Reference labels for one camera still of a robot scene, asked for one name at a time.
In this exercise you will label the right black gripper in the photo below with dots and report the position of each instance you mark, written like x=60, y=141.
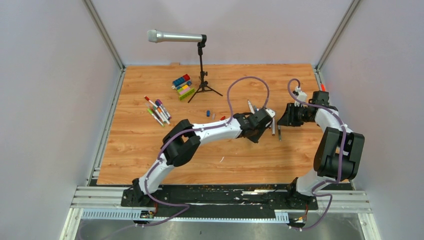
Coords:
x=288, y=118

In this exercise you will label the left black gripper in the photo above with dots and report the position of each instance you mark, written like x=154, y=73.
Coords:
x=255, y=140

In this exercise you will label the white marker blue end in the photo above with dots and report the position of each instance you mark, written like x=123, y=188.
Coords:
x=251, y=108

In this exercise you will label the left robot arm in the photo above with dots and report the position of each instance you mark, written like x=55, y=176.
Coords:
x=182, y=142

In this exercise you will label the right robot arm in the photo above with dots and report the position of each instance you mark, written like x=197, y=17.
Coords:
x=338, y=154

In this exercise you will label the black tripod microphone stand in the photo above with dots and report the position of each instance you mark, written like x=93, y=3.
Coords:
x=203, y=86

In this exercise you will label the green yellow pink block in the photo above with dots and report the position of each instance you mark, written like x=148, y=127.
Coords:
x=184, y=92

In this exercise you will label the blue red toy train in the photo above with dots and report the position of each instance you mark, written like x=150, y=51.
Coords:
x=182, y=82

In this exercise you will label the white marker orange cap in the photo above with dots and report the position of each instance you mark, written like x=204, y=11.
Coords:
x=165, y=119

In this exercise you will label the white marker red tip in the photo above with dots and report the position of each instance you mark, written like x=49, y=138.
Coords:
x=150, y=101

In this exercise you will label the silver microphone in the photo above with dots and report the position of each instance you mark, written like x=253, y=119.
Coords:
x=157, y=36

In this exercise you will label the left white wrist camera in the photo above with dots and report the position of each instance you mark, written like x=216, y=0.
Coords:
x=270, y=112

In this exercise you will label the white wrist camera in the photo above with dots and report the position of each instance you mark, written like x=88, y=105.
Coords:
x=300, y=97
x=270, y=112

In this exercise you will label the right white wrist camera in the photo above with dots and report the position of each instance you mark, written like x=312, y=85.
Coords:
x=300, y=97

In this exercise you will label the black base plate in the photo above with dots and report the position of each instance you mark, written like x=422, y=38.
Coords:
x=243, y=201

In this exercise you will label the aluminium frame rail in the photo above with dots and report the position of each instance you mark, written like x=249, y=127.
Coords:
x=95, y=213

